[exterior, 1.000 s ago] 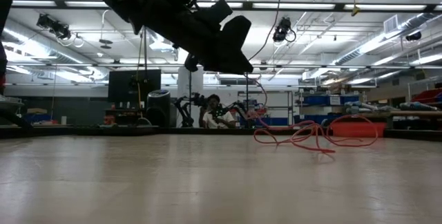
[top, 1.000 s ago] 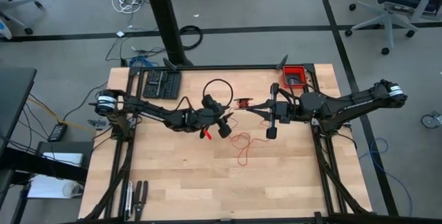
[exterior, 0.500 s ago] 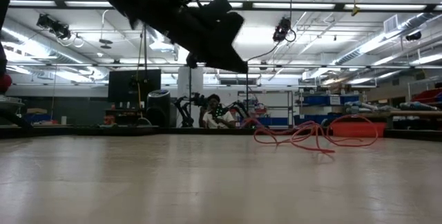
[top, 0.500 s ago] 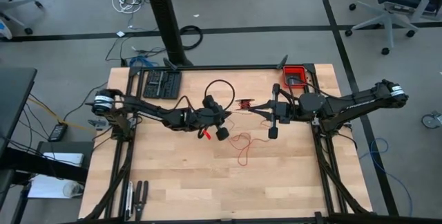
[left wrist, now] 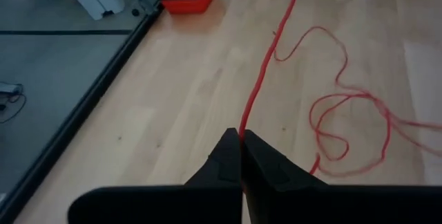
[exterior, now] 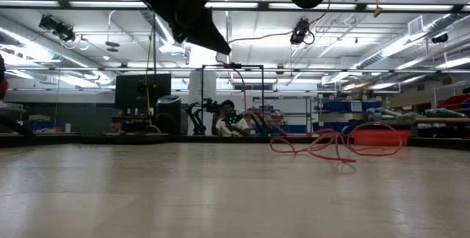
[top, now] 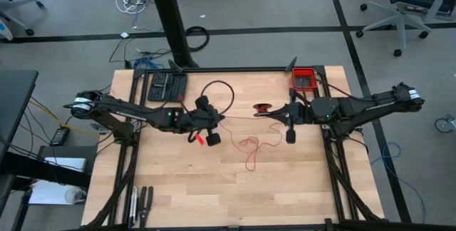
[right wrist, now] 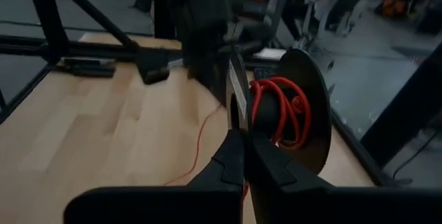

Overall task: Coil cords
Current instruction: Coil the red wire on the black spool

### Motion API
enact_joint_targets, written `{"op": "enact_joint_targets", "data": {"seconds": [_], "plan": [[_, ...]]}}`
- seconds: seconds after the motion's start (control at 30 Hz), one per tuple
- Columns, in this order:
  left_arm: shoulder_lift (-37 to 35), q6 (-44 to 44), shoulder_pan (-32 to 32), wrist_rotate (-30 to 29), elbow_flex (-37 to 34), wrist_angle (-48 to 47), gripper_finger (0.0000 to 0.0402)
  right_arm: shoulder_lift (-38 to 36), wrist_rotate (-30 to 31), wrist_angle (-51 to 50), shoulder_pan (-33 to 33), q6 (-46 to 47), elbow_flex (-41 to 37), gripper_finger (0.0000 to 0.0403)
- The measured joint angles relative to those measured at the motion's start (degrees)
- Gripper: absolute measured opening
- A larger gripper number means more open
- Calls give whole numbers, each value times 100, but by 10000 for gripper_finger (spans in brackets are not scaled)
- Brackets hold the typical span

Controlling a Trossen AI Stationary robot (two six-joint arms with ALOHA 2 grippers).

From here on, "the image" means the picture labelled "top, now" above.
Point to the black tower fan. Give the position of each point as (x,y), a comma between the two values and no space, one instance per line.
(171,17)

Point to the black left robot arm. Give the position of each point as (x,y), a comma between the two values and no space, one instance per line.
(124,111)

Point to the black frame bracket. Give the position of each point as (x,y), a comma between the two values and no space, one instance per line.
(292,64)
(175,66)

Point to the white flat device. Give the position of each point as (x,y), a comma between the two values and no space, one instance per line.
(66,164)

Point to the black desk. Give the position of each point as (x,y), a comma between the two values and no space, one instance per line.
(14,99)

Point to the small red tag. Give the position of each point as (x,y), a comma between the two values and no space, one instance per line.
(199,139)

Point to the black control box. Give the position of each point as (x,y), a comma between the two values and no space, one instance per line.
(167,86)

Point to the clear plastic cup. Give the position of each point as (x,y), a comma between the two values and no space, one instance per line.
(75,195)

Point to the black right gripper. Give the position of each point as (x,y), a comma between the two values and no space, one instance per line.
(301,113)

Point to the silver hand tool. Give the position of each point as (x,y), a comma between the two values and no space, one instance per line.
(133,206)

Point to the grey caster wheel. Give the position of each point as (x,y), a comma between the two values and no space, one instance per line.
(445,124)

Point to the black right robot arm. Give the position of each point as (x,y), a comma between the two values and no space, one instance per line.
(374,104)

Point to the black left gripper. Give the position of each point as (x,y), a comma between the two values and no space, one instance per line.
(199,120)

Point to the white board sheet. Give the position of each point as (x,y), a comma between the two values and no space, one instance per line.
(46,192)

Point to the grey office chair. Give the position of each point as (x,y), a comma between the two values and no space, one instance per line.
(21,2)

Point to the black power adapter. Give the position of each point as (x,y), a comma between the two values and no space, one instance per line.
(60,136)

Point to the red collapsible bin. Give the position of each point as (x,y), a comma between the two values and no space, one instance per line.
(304,77)

